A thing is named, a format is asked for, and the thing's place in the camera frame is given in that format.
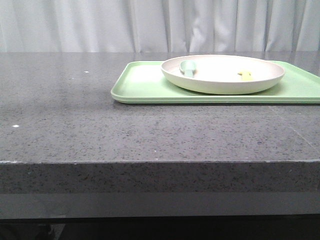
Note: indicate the yellow plastic fork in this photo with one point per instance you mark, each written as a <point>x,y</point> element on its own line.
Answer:
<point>245,75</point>

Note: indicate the white pleated curtain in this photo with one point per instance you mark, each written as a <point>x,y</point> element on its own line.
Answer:
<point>174,26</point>

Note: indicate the light green tray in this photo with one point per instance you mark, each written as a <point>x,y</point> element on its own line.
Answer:
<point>142,82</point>

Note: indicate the beige round plate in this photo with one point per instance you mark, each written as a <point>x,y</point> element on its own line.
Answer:
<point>218,74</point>

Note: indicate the pale green plastic spoon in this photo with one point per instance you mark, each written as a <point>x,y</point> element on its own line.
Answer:
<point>188,68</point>

